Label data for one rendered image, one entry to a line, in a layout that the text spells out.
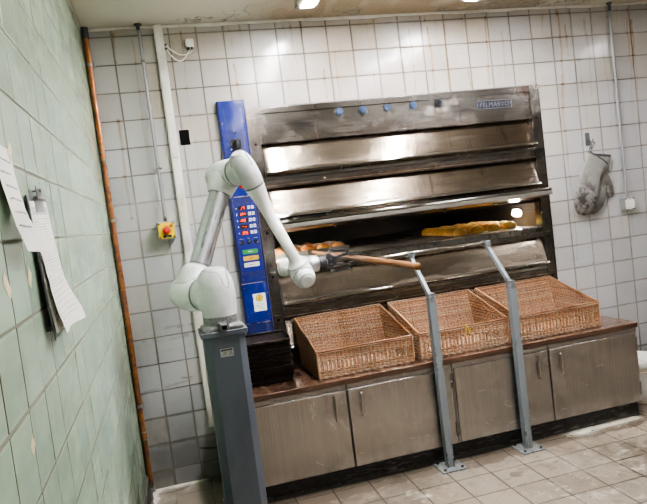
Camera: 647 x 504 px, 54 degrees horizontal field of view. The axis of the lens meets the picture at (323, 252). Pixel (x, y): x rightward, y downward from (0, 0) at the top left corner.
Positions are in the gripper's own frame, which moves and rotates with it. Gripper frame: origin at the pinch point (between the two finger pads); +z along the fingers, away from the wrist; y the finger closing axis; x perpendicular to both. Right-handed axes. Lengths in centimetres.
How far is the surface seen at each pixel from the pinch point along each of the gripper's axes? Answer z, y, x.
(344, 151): 17, -60, -53
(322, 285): -7, 18, -53
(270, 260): -36, -1, -54
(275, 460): -55, 97, 1
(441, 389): 37, 76, 7
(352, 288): 11, 23, -52
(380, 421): 3, 88, 1
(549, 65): 163, -103, -53
